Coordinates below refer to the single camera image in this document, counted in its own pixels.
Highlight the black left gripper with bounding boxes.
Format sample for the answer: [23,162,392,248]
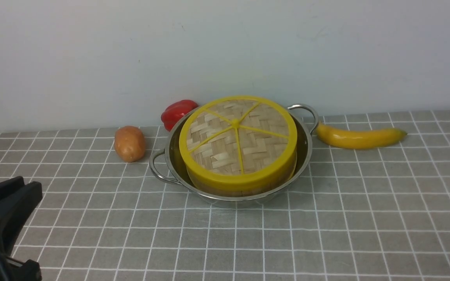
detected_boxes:
[0,176,43,281]

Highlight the yellow bamboo steamer basket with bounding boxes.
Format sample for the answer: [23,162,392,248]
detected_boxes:
[187,152,298,197]

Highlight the yellow bamboo steamer lid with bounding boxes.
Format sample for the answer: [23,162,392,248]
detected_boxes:
[179,96,298,176]

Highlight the stainless steel pot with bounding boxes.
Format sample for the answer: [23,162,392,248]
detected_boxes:
[148,106,316,209]

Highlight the brown potato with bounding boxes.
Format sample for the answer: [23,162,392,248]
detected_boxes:
[114,126,146,162]

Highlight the red bell pepper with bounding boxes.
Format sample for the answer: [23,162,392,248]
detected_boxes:
[161,100,199,132]

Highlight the yellow banana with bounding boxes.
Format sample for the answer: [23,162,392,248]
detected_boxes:
[316,123,407,150]

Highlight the grey checkered tablecloth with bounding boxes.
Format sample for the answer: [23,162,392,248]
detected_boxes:
[0,110,450,281]

